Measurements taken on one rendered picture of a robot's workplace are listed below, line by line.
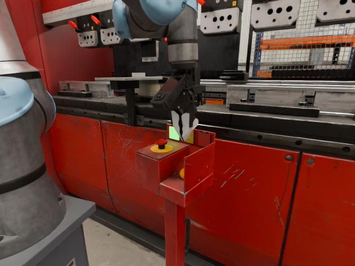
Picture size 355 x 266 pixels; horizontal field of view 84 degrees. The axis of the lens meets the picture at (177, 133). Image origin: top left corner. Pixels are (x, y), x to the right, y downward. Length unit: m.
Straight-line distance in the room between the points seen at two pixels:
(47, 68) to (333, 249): 1.82
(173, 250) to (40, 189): 0.55
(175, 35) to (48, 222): 0.44
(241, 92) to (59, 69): 1.34
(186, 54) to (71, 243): 0.45
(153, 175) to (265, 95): 0.53
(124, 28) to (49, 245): 0.41
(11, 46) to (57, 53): 1.30
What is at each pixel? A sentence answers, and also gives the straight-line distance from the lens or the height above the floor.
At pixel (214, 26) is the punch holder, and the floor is 1.20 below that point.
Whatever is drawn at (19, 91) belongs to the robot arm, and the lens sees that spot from 0.35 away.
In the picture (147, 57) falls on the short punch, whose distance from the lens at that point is 1.11.
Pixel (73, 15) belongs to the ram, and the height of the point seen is 1.35.
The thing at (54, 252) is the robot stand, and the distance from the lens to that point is 0.41.
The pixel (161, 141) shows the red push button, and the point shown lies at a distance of 0.63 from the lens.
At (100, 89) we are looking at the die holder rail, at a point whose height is 0.92.
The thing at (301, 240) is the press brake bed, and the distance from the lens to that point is 0.93.
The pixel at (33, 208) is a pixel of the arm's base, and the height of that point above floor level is 0.82.
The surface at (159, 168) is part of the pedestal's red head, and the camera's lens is 0.59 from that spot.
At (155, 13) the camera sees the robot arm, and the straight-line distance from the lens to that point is 0.34.
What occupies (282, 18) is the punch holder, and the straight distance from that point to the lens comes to 0.86.
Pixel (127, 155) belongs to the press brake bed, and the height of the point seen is 0.59.
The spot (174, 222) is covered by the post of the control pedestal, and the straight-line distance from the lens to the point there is 0.73.
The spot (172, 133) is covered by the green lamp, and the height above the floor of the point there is 0.81.
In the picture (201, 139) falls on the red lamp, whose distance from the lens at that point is 0.65.
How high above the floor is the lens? 1.01
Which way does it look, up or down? 16 degrees down
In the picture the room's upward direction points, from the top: straight up
